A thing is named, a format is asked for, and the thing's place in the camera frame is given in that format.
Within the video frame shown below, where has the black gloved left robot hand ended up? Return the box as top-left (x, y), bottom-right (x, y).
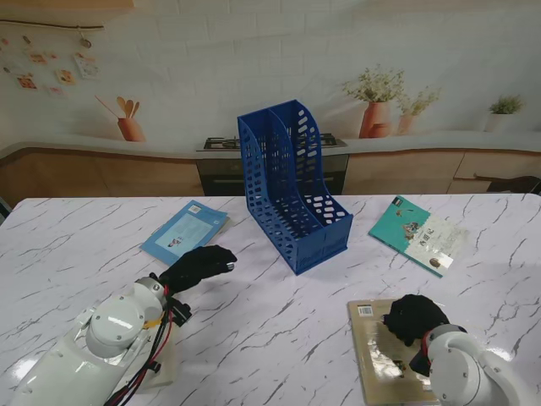
top-left (159, 244), bottom-right (238, 295)

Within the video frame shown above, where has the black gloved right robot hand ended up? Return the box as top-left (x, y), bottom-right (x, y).
top-left (382, 294), bottom-right (449, 348)

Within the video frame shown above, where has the tan paperback book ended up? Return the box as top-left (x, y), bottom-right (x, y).
top-left (347, 298), bottom-right (445, 405)

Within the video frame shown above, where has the teal illustrated paperback book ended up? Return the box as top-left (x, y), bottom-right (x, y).
top-left (368, 195), bottom-right (470, 278)

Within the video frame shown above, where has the light blue paperback book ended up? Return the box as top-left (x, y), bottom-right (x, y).
top-left (139, 200), bottom-right (232, 267)

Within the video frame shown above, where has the yellow and white book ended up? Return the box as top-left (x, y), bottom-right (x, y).
top-left (141, 333), bottom-right (179, 387)

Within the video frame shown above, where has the blue plastic file holder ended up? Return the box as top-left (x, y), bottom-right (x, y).
top-left (237, 99), bottom-right (354, 277)

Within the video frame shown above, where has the printed kitchen backdrop banner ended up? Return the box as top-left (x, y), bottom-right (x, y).
top-left (0, 0), bottom-right (541, 200)

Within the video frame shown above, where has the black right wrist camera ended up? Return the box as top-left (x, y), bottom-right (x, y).
top-left (408, 353), bottom-right (432, 377)

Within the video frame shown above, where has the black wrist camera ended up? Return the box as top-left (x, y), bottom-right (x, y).
top-left (168, 298), bottom-right (194, 327)
top-left (408, 353), bottom-right (432, 377)

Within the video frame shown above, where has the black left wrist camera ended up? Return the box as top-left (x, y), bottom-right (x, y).
top-left (168, 298), bottom-right (194, 327)

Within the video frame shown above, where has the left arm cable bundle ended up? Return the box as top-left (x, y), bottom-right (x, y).
top-left (105, 287), bottom-right (178, 406)

